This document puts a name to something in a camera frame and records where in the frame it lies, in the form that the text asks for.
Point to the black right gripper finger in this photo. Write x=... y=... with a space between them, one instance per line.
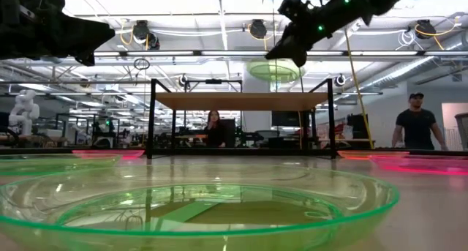
x=292 y=46

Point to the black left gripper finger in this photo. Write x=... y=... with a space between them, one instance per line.
x=93 y=37

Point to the pink translucent plastic plate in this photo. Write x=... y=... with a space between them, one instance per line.
x=109 y=154
x=420 y=167

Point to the orange translucent plastic plate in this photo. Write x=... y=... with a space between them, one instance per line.
x=362 y=156

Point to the green translucent plastic plate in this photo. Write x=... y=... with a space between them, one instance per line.
x=44 y=167
x=109 y=240

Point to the black monitor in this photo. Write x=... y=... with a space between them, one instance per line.
x=285 y=118

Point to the white humanoid robot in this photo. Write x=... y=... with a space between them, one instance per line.
x=23 y=113

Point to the person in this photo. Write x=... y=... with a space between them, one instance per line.
x=417 y=130
x=215 y=134

